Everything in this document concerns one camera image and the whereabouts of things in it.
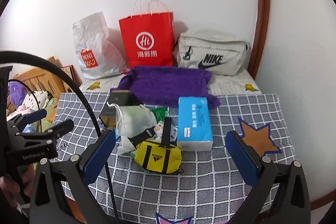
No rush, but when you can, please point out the dark green tea box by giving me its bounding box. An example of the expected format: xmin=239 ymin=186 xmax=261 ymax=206
xmin=99 ymin=90 xmax=134 ymax=129

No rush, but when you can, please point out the yellow mini duffel pouch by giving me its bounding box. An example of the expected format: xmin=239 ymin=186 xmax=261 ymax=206
xmin=134 ymin=140 xmax=182 ymax=174

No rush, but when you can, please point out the blue tissue pack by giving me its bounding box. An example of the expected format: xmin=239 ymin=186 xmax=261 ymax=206
xmin=177 ymin=97 xmax=213 ymax=152

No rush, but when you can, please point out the green wet wipe packet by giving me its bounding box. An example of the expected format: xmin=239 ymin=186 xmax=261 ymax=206
xmin=151 ymin=107 xmax=170 ymax=123

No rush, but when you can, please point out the person left hand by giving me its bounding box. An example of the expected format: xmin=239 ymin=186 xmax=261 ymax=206
xmin=0 ymin=164 xmax=35 ymax=209

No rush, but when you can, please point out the purple plush toy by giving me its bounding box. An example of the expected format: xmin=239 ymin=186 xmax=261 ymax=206
xmin=9 ymin=81 xmax=27 ymax=109

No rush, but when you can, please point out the wooden furniture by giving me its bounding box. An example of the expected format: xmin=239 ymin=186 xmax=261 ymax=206
xmin=14 ymin=68 xmax=66 ymax=98

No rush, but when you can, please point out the grey checked blanket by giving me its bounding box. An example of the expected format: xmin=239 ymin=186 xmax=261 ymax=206
xmin=51 ymin=92 xmax=296 ymax=224

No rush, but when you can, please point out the brown patterned box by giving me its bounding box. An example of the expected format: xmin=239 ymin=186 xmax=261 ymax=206
xmin=61 ymin=65 xmax=82 ymax=93

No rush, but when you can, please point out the white lemon print sheet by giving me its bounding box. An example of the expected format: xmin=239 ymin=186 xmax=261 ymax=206
xmin=80 ymin=69 xmax=262 ymax=96

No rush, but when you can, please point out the white Miniso plastic bag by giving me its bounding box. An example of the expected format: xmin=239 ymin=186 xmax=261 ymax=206
xmin=72 ymin=12 xmax=129 ymax=80

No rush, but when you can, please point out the purple fluffy towel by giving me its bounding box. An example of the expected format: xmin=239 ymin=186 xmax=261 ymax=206
xmin=110 ymin=66 xmax=220 ymax=109

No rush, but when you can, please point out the beige Nike bag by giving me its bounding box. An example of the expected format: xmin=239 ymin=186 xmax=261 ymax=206
xmin=173 ymin=30 xmax=251 ymax=76

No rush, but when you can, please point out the red paper shopping bag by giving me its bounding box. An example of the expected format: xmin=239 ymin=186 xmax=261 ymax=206
xmin=119 ymin=11 xmax=174 ymax=68

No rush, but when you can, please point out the black cable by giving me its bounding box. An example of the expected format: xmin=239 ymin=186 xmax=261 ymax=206
xmin=0 ymin=50 xmax=120 ymax=224

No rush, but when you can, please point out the brown wooden door frame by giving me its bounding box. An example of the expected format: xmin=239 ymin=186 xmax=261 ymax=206
xmin=248 ymin=0 xmax=270 ymax=79

